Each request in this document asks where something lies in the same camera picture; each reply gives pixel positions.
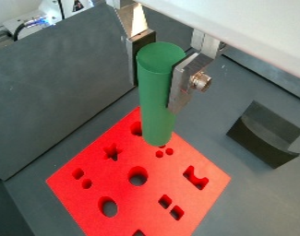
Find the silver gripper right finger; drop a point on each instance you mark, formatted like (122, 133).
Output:
(189, 75)

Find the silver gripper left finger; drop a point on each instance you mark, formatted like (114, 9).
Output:
(138, 34)

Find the green cylinder peg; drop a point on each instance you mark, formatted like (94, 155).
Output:
(155, 59)

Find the white device with blue light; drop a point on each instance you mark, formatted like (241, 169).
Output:
(25, 16)

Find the dark grey foam panel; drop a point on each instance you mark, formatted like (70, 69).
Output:
(60, 75)

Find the black curved holder block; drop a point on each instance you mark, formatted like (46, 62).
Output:
(265, 134)

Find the red shape-sorter board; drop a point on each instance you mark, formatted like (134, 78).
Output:
(124, 188)

